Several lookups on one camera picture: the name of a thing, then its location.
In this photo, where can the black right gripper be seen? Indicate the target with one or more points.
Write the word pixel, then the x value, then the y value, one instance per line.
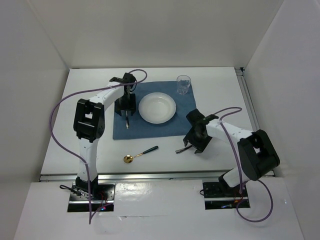
pixel 200 146

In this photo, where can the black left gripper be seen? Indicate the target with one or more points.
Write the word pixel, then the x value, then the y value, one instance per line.
pixel 130 106

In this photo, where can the silver fork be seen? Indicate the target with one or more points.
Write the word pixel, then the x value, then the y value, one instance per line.
pixel 127 121

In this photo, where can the silver table knife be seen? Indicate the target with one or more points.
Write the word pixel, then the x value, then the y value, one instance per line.
pixel 179 151

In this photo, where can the blue cloth napkin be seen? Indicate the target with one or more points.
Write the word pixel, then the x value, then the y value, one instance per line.
pixel 178 125

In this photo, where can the white round plate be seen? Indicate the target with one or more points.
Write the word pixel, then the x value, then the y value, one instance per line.
pixel 157 108

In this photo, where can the clear drinking glass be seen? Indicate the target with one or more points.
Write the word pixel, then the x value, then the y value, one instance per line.
pixel 183 84

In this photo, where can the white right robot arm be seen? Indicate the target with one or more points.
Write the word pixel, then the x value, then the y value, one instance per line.
pixel 253 151

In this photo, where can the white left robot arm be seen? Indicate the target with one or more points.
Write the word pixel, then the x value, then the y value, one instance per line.
pixel 89 125

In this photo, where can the aluminium rail frame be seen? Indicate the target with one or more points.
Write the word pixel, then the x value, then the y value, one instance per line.
pixel 214 89

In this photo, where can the gold spoon dark handle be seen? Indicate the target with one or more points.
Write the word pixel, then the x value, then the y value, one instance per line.
pixel 129 158

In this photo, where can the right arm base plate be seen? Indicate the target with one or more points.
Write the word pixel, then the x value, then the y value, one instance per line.
pixel 216 197

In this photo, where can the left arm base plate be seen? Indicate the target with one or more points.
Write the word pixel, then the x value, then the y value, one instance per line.
pixel 103 199

